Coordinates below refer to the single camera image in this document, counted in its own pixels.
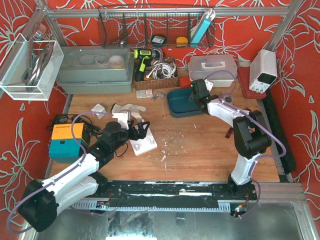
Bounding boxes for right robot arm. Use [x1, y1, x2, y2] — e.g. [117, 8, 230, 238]
[190, 79, 272, 198]

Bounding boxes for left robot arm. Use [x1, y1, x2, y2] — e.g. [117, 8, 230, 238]
[17, 121, 150, 232]

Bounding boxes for small red box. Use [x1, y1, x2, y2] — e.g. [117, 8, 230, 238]
[178, 76, 191, 89]

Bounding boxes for teal plastic tray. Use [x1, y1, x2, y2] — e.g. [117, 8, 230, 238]
[166, 88, 202, 118]

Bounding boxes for woven wicker basket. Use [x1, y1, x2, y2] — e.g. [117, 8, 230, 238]
[132, 69, 179, 90]

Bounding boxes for white work glove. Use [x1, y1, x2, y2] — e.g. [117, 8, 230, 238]
[111, 103, 146, 123]

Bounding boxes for clear white storage box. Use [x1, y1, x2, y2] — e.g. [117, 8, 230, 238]
[188, 54, 238, 88]

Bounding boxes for small labelled parts box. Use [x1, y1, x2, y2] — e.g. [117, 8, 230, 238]
[136, 89, 153, 99]

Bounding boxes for white power adapter cube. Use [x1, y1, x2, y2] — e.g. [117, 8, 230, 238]
[91, 103, 107, 113]

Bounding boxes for red flat case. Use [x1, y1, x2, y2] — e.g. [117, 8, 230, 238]
[237, 66, 267, 100]

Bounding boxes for yellow tape measure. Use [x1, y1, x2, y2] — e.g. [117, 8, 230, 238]
[176, 36, 189, 48]

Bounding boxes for black tape measure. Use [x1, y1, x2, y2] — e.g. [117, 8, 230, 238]
[150, 34, 167, 48]

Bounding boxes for white bench power supply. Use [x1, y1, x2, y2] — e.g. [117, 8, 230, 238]
[249, 49, 278, 94]

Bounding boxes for orange box device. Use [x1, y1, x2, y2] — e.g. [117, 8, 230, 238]
[51, 122, 87, 140]

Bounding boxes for light blue power strip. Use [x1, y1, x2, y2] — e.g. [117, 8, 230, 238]
[190, 8, 216, 48]

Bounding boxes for teal box device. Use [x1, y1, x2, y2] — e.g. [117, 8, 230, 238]
[49, 139, 84, 164]

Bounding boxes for grey plastic toolbox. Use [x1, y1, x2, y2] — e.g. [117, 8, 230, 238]
[56, 46, 134, 95]

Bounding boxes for clear acrylic bin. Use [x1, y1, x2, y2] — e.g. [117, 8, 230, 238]
[0, 34, 64, 101]

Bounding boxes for white peg base plate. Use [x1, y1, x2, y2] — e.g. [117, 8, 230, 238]
[129, 129, 158, 156]

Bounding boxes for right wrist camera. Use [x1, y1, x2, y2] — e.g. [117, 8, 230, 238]
[204, 80, 214, 92]

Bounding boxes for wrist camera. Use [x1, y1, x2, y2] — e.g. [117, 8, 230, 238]
[112, 111, 131, 130]
[204, 80, 214, 92]

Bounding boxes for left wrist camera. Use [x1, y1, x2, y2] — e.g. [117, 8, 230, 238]
[112, 111, 131, 130]

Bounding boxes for metal angle bracket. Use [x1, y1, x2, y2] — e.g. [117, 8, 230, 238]
[151, 91, 165, 102]

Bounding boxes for white coiled cable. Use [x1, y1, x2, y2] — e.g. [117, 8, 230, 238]
[147, 62, 177, 80]

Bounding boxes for orange handled ratchet screwdriver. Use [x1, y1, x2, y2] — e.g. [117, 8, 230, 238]
[225, 108, 252, 139]

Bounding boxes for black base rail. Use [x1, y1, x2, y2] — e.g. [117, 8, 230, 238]
[73, 180, 257, 213]

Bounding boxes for green black cordless drill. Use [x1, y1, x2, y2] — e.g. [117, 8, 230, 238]
[133, 48, 163, 82]

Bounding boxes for black wire shelf basket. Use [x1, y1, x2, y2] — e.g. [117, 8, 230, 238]
[97, 3, 208, 48]

